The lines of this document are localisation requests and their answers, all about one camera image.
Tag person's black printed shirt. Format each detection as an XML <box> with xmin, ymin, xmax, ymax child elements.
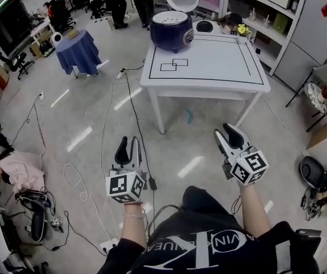
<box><xmin>97</xmin><ymin>186</ymin><xmax>323</xmax><ymax>274</ymax></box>

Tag white box triangle cutouts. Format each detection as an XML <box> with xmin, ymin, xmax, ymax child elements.
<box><xmin>86</xmin><ymin>17</ymin><xmax>113</xmax><ymax>36</ymax></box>

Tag black green bag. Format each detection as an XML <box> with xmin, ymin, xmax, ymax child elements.
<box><xmin>39</xmin><ymin>40</ymin><xmax>54</xmax><ymax>58</ymax></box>

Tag black office chair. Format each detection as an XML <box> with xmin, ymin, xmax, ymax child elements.
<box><xmin>0</xmin><ymin>51</ymin><xmax>34</xmax><ymax>81</ymax></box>
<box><xmin>50</xmin><ymin>0</ymin><xmax>76</xmax><ymax>33</ymax></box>

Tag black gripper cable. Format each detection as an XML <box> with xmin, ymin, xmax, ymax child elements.
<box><xmin>231</xmin><ymin>195</ymin><xmax>243</xmax><ymax>217</ymax></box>

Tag clear storage bin pink contents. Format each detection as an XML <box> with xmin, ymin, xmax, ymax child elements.
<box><xmin>193</xmin><ymin>0</ymin><xmax>221</xmax><ymax>14</ymax></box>

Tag black floor cable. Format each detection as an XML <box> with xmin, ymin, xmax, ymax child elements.
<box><xmin>119</xmin><ymin>67</ymin><xmax>154</xmax><ymax>182</ymax></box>

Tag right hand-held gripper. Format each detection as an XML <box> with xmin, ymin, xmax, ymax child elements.
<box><xmin>213</xmin><ymin>123</ymin><xmax>269</xmax><ymax>187</ymax></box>

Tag round table blue cloth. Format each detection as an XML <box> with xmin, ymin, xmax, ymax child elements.
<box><xmin>55</xmin><ymin>29</ymin><xmax>103</xmax><ymax>76</ymax></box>

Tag yellow flowers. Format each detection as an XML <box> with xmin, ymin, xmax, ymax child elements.
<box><xmin>236</xmin><ymin>23</ymin><xmax>252</xmax><ymax>44</ymax></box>

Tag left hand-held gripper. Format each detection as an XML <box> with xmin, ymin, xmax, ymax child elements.
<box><xmin>105</xmin><ymin>136</ymin><xmax>147</xmax><ymax>205</ymax></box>

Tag large black display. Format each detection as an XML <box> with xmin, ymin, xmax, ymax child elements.
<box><xmin>0</xmin><ymin>0</ymin><xmax>34</xmax><ymax>57</ymax></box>

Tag green box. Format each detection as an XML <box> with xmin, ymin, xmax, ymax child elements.
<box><xmin>272</xmin><ymin>12</ymin><xmax>289</xmax><ymax>35</ymax></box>

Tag pale bead bracelet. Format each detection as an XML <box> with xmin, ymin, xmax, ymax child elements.
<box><xmin>123</xmin><ymin>212</ymin><xmax>147</xmax><ymax>220</ymax></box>

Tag white capsule pet carrier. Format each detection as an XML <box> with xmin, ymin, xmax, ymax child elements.
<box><xmin>192</xmin><ymin>20</ymin><xmax>224</xmax><ymax>36</ymax></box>

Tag navy rice cooker white lid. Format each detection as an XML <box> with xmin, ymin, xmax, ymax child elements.
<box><xmin>149</xmin><ymin>0</ymin><xmax>200</xmax><ymax>54</ymax></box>

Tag grey white refrigerator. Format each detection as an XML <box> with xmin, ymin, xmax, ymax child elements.
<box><xmin>269</xmin><ymin>0</ymin><xmax>327</xmax><ymax>94</ymax></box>

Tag person's right forearm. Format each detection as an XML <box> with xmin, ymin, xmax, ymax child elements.
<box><xmin>238</xmin><ymin>183</ymin><xmax>273</xmax><ymax>239</ymax></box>

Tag person's left forearm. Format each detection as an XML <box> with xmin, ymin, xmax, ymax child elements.
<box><xmin>119</xmin><ymin>202</ymin><xmax>149</xmax><ymax>249</ymax></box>

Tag round patterned seat cushion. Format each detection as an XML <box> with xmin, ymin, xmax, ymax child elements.
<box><xmin>307</xmin><ymin>82</ymin><xmax>327</xmax><ymax>114</ymax></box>

